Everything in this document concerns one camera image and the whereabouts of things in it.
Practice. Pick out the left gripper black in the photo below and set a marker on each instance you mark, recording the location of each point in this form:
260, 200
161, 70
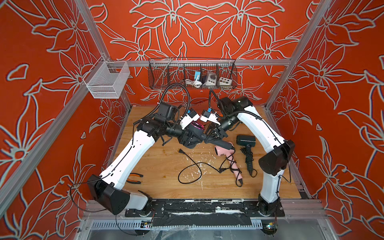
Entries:
188, 142

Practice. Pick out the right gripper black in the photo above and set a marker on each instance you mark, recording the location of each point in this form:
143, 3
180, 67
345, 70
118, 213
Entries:
217, 132

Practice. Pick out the black hair dryer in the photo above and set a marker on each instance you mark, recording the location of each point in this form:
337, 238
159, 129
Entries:
200, 133

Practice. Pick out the pink hair dryer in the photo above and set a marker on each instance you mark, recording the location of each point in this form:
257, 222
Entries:
229, 154

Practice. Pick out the dark green hair dryer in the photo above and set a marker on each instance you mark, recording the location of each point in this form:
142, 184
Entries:
247, 143

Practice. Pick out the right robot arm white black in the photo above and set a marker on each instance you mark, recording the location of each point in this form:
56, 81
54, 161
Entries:
278, 150

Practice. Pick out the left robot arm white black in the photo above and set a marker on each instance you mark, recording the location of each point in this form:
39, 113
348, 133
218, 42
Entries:
107, 187

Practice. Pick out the orange plastic tool case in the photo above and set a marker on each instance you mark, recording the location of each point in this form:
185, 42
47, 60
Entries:
206, 104

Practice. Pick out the white power strip cube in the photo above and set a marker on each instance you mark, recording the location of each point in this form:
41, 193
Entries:
225, 82

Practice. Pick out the blue white small box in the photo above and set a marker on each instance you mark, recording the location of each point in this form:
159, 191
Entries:
197, 76

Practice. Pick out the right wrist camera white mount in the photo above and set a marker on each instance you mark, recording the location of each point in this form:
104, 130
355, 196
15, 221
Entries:
209, 116

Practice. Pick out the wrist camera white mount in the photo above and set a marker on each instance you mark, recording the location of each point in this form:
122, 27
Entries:
190, 117
209, 116

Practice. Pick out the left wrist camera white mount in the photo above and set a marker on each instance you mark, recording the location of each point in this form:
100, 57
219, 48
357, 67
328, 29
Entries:
190, 117

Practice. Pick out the orange handled pliers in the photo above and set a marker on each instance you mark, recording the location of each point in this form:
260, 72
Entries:
134, 178

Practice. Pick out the black wire wall basket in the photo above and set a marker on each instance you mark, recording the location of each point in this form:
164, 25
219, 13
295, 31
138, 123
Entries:
164, 72

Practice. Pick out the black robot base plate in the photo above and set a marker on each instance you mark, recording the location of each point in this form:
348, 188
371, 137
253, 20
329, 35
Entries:
206, 213

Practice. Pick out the clear acrylic wall bin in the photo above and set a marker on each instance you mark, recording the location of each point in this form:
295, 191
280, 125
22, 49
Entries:
105, 82

